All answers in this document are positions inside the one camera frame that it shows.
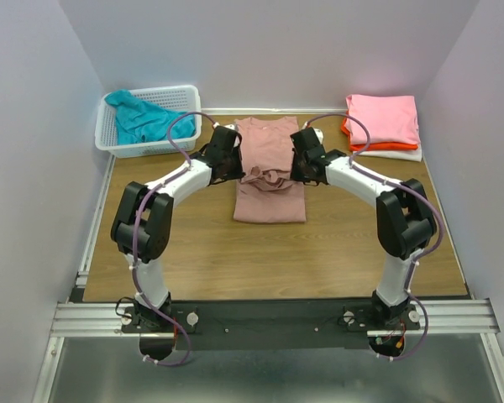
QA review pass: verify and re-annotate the dusty pink graphic t-shirt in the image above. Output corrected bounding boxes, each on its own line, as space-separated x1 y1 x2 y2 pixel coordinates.
234 117 306 223

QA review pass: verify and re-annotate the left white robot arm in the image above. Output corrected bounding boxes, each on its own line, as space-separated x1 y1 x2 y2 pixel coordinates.
111 124 244 332

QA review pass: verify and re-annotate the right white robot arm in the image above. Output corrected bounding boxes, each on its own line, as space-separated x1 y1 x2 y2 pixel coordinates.
291 128 437 329

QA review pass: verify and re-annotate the white plastic laundry basket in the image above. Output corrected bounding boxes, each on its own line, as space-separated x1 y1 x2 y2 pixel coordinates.
95 85 202 158

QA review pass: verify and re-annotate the folded orange t-shirt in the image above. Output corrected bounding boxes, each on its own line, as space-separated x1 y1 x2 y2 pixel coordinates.
341 111 420 152

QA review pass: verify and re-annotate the folded light pink t-shirt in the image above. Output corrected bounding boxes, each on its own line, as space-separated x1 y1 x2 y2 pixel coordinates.
346 94 420 149

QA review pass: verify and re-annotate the teal t-shirt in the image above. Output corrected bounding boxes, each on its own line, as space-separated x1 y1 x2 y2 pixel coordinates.
104 90 185 145

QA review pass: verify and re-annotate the folded white t-shirt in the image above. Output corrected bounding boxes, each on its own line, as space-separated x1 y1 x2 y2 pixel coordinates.
360 146 423 162

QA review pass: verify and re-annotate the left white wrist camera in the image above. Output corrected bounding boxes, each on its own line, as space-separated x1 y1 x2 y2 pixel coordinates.
228 123 242 148

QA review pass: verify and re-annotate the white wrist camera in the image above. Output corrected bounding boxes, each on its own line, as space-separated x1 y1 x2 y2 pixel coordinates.
228 123 242 148
314 128 324 144

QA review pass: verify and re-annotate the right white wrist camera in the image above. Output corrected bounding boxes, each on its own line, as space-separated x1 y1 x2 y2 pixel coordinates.
314 128 324 144

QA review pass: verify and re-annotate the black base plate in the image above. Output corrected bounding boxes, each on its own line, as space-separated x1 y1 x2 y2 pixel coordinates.
114 297 423 363

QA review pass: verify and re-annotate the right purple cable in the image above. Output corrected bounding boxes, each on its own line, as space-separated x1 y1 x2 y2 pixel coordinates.
302 113 446 362

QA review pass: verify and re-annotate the aluminium frame rail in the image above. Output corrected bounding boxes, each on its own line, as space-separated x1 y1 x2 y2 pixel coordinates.
35 154 504 402

